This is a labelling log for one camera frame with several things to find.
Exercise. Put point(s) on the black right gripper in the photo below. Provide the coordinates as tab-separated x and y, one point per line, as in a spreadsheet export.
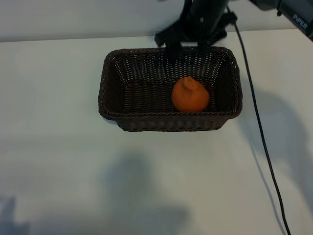
200	19

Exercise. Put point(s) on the orange fruit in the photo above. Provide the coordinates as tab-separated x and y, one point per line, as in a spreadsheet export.
190	96

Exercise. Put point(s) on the dark brown wicker basket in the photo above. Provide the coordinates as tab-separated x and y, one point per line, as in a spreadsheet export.
146	102

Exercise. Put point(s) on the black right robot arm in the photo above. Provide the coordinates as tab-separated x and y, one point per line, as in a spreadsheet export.
293	12

